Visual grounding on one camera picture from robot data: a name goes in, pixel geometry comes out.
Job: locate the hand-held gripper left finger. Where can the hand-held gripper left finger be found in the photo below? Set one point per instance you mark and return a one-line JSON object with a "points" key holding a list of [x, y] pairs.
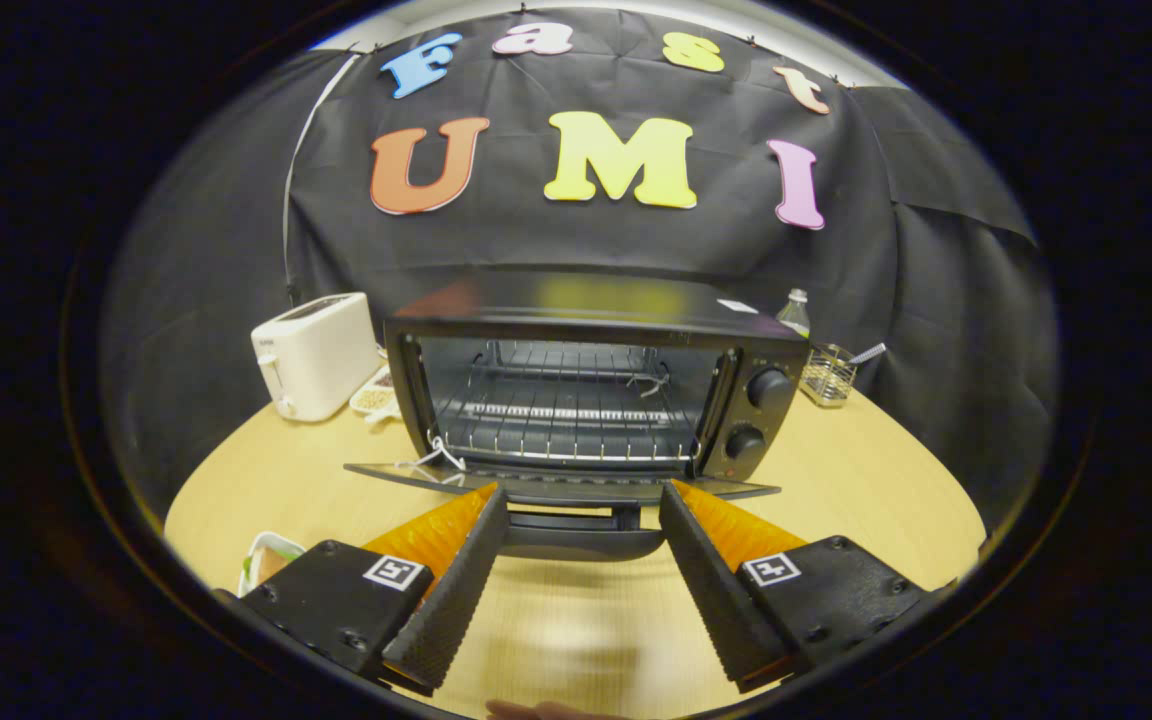
{"points": [[448, 600]]}

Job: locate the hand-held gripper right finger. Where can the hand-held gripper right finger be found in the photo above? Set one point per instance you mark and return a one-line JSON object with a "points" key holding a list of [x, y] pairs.
{"points": [[721, 600]]}

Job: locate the black toaster oven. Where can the black toaster oven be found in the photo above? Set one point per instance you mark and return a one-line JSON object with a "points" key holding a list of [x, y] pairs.
{"points": [[596, 310]]}

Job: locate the white food plate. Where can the white food plate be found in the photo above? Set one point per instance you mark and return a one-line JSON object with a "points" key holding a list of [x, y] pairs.
{"points": [[258, 565]]}

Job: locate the white pop-up toaster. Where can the white pop-up toaster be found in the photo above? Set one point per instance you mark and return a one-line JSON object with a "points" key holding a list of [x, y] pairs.
{"points": [[321, 355]]}

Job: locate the white divided dish of beans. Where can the white divided dish of beans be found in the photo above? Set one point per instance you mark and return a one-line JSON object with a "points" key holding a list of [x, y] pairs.
{"points": [[374, 396]]}

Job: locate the green label drink bottle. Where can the green label drink bottle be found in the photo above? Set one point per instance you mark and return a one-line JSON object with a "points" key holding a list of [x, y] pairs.
{"points": [[796, 318]]}

